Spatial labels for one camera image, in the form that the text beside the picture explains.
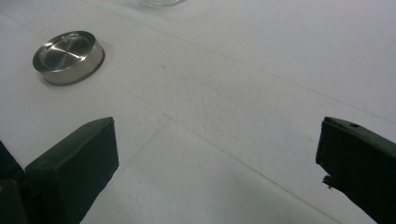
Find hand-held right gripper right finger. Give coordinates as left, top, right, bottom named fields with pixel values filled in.
left=315, top=116, right=396, bottom=224

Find round silver metal dish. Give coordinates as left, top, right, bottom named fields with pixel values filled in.
left=32, top=30, right=106, bottom=87

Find clear glass jar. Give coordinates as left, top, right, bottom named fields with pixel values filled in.
left=140, top=0, right=187, bottom=8

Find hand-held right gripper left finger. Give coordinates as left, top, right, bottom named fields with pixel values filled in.
left=23, top=116, right=120, bottom=224

